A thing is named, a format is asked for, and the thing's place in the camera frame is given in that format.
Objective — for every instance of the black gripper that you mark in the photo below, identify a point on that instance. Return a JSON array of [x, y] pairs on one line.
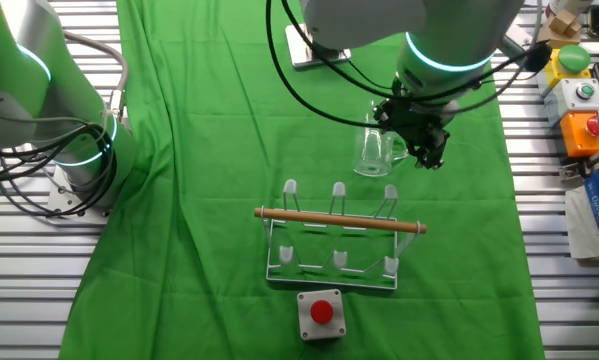
[[419, 117]]

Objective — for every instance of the clear acrylic drying rack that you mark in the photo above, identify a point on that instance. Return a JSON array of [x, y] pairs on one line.
[[339, 220]]

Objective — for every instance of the yellow box green mushroom button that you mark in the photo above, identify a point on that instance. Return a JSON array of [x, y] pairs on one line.
[[554, 67]]

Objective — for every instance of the orange box red button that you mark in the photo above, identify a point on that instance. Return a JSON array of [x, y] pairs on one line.
[[576, 135]]

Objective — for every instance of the grey box green button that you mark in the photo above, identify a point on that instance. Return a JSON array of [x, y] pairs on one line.
[[574, 97]]

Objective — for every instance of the wooden block puzzle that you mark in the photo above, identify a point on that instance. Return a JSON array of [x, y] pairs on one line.
[[559, 30]]

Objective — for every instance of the grey red-button box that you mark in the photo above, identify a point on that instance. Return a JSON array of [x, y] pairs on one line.
[[321, 312]]

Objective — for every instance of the green cloth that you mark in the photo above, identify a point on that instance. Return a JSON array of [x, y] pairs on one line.
[[204, 150]]

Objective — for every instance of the white bottle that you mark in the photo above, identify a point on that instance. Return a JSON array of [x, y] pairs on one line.
[[569, 6]]

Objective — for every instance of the black camera plug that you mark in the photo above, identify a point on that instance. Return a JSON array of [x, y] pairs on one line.
[[538, 56]]

